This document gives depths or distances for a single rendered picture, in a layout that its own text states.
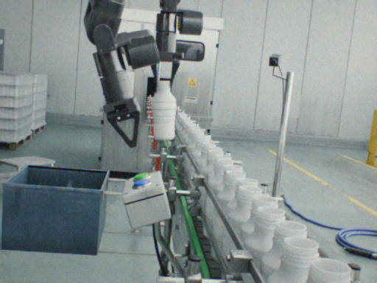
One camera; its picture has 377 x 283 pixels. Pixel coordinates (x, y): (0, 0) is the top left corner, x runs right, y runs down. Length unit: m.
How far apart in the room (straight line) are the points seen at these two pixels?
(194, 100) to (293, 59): 6.33
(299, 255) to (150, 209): 0.44
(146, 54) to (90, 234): 0.78
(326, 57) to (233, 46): 2.34
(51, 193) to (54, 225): 0.11
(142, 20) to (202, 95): 1.15
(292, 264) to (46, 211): 1.14
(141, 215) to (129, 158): 4.89
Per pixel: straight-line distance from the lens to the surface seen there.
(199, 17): 1.31
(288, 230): 0.55
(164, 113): 1.28
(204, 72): 5.72
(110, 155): 5.77
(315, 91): 11.96
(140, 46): 0.93
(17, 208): 1.56
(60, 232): 1.55
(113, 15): 0.88
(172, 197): 1.00
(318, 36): 12.00
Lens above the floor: 1.32
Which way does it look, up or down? 8 degrees down
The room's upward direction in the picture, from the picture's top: 5 degrees clockwise
